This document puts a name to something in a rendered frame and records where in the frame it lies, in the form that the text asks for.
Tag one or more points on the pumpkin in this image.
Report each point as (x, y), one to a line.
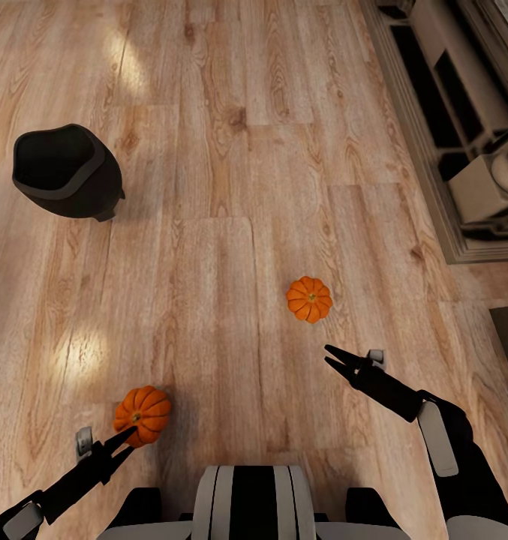
(147, 409)
(309, 299)

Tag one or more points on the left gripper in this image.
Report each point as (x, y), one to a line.
(98, 466)

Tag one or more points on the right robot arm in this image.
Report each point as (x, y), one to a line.
(472, 501)

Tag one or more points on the cauldron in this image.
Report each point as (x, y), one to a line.
(68, 171)

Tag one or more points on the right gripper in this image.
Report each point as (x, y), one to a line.
(364, 376)

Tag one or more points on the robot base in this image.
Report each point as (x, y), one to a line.
(367, 519)

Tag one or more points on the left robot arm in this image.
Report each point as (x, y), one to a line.
(94, 463)

